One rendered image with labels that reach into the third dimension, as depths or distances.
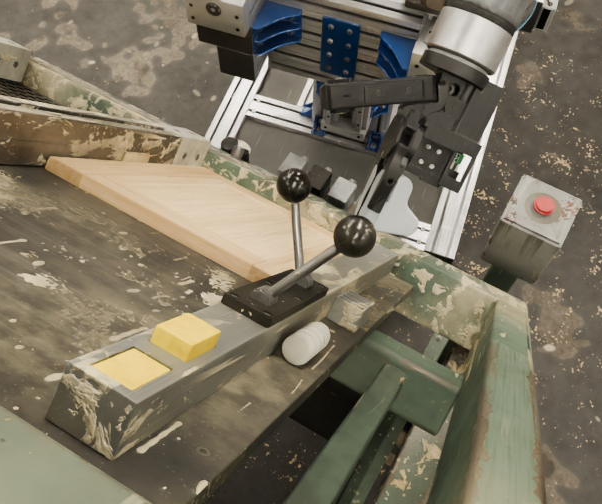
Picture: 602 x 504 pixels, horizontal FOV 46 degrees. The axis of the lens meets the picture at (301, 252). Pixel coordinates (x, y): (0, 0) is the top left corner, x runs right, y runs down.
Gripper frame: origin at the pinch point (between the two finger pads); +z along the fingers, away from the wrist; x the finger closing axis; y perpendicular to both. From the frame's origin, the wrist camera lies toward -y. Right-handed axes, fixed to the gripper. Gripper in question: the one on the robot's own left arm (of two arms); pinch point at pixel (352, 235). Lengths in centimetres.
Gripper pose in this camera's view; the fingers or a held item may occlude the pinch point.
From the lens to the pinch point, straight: 75.0
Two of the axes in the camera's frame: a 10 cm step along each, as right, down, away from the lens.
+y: 9.1, 3.9, 1.2
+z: -4.1, 8.9, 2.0
